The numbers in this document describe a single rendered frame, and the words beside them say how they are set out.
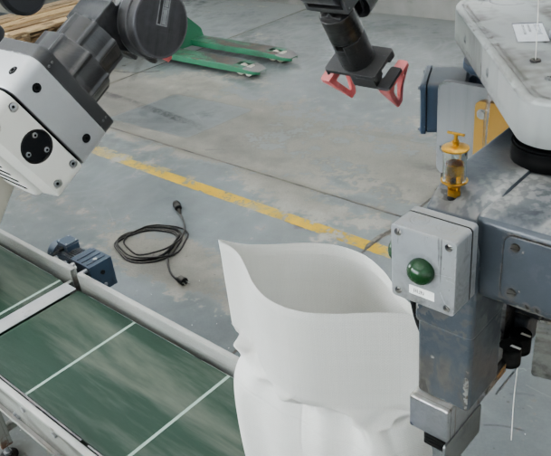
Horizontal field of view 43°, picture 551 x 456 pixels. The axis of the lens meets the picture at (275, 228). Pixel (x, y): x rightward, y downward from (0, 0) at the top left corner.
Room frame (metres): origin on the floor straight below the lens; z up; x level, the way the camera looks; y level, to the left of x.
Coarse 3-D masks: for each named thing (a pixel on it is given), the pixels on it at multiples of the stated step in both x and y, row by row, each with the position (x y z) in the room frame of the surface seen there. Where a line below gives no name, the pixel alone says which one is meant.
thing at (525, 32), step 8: (512, 24) 0.97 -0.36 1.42; (520, 24) 0.96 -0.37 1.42; (528, 24) 0.96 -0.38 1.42; (536, 24) 0.95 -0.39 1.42; (520, 32) 0.93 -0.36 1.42; (528, 32) 0.92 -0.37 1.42; (536, 32) 0.92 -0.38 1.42; (544, 32) 0.92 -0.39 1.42; (520, 40) 0.89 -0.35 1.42; (528, 40) 0.89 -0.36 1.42; (536, 40) 0.88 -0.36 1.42; (544, 40) 0.88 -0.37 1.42
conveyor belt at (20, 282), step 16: (0, 256) 2.28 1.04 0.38; (16, 256) 2.27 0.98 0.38; (0, 272) 2.16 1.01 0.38; (16, 272) 2.15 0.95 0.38; (32, 272) 2.14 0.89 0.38; (0, 288) 2.06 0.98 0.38; (16, 288) 2.05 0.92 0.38; (32, 288) 2.04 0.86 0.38; (48, 288) 2.03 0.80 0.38; (0, 304) 1.96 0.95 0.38; (16, 304) 1.95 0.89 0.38
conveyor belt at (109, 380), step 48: (0, 336) 1.79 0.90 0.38; (48, 336) 1.75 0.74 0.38; (96, 336) 1.72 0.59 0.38; (144, 336) 1.70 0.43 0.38; (48, 384) 1.53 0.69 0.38; (96, 384) 1.51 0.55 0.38; (144, 384) 1.48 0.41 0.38; (192, 384) 1.46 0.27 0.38; (96, 432) 1.32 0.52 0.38; (144, 432) 1.30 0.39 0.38; (192, 432) 1.28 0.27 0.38; (240, 432) 1.26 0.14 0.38
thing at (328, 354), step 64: (256, 256) 1.08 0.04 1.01; (320, 256) 1.06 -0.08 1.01; (256, 320) 0.97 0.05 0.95; (320, 320) 0.86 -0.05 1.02; (384, 320) 0.84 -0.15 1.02; (256, 384) 0.98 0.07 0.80; (320, 384) 0.86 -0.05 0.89; (384, 384) 0.84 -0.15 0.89; (256, 448) 0.98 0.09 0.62; (320, 448) 0.86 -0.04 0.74; (384, 448) 0.81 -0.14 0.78
